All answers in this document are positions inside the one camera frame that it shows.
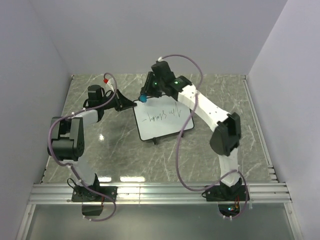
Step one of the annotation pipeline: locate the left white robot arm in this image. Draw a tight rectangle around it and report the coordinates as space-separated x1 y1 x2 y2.
47 84 137 201

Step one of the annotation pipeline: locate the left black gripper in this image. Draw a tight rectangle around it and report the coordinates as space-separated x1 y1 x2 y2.
99 89 137 112

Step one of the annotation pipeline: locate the small black-framed whiteboard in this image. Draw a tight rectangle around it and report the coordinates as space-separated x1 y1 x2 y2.
133 95 191 141

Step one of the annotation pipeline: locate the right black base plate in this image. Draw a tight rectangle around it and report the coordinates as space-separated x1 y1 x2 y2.
201 184 250 202

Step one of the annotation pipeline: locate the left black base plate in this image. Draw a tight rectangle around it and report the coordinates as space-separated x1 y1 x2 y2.
71 185 118 203

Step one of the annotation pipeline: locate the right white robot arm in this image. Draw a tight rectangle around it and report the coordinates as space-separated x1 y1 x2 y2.
138 60 243 200

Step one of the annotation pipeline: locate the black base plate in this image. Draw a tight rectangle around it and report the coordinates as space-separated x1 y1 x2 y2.
201 184 250 202
71 185 118 203

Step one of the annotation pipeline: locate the aluminium rail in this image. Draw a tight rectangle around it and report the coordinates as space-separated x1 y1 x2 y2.
27 182 292 205
241 75 279 183

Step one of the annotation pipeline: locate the blue whiteboard eraser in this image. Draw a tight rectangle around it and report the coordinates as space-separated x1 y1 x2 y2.
138 94 148 103

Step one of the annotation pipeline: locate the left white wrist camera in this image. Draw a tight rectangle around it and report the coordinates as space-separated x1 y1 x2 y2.
103 77 116 91

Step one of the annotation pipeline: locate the aluminium front rail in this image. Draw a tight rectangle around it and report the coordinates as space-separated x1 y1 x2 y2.
27 182 292 205

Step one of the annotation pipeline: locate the aluminium right side rail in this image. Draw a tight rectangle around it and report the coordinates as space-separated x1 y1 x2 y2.
241 75 279 183

